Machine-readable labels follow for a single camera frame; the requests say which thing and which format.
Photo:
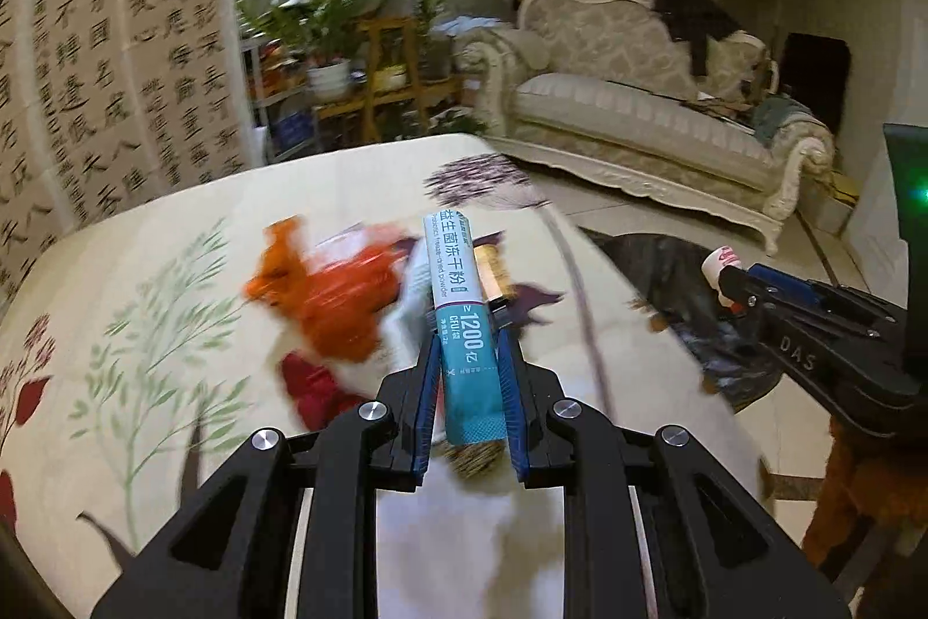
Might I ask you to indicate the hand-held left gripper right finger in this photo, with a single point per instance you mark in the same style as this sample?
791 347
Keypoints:
513 423

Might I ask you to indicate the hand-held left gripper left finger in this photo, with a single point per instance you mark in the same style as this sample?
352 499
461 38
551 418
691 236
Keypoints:
428 430

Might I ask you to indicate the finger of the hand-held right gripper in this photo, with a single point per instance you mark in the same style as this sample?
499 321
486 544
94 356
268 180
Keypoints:
790 284
750 300

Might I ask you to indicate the small white bottle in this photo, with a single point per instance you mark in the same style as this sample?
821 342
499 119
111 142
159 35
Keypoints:
721 267

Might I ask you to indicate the trash bin with black bag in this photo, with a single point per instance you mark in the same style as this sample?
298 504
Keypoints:
667 278

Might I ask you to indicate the teal stick packet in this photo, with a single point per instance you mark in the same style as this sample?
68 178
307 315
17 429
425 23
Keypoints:
464 336

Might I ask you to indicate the red-orange wrapper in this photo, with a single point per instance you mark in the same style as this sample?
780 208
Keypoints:
341 314

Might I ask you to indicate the orange wrapper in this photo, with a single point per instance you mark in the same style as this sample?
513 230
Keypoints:
279 271

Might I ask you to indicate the teal cloth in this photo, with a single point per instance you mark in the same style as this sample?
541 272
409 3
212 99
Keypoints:
779 115

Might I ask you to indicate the black panel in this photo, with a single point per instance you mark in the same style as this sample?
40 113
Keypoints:
818 79

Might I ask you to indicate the cream sofa cushion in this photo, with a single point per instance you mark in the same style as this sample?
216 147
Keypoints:
736 64

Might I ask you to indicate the cream carved sofa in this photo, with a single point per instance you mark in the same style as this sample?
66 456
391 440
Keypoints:
623 104

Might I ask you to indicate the black garment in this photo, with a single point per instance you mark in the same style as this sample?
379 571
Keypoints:
689 17

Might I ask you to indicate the blue crate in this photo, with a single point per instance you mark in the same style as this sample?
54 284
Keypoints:
294 132

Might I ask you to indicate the white metal shelf rack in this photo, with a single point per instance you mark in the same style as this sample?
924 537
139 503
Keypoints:
265 104

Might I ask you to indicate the potted plant in white pot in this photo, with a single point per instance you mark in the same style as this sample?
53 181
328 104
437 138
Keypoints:
330 79

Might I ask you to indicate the wooden plant stand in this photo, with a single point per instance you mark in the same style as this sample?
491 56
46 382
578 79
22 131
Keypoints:
391 46

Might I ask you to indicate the calligraphy wall hanging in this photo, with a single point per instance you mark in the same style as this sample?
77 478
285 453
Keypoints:
123 46

